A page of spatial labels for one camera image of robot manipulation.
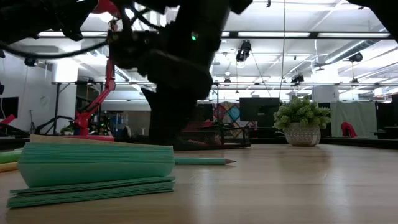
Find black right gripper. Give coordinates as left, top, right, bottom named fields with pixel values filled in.
left=108, top=0, right=231, bottom=147

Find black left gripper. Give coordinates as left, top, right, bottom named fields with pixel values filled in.
left=0, top=0, right=99, bottom=47

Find teal pencil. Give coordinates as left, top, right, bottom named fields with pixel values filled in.
left=174, top=157, right=237, bottom=166

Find teal sticky note pad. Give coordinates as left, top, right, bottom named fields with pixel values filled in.
left=6, top=135, right=177, bottom=210

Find black mesh desk organizer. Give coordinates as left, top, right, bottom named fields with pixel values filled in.
left=174, top=124, right=252, bottom=152

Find colourful patterned panel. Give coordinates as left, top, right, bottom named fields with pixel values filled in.
left=213, top=102, right=258, bottom=139

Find red desk lamp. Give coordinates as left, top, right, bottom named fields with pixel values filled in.
left=62, top=0, right=122, bottom=142

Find large black monitor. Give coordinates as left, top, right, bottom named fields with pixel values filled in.
left=239, top=97, right=280, bottom=128

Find small black screen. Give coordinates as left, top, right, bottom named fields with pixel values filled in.
left=0, top=96, right=19, bottom=119

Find black background robot arms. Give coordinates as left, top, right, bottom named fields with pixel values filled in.
left=35, top=115, right=75, bottom=135

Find red angled bar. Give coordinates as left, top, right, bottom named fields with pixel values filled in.
left=0, top=114, right=16, bottom=130

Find green plant in white pot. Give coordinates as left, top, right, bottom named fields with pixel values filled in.
left=272, top=95, right=331, bottom=147

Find small red background object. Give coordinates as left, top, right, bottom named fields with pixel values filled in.
left=341, top=121, right=358, bottom=139

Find pale green curtain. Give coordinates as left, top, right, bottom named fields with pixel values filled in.
left=330, top=101, right=377, bottom=138

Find black metal frame stand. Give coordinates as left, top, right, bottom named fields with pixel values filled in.
left=211, top=82, right=220, bottom=125

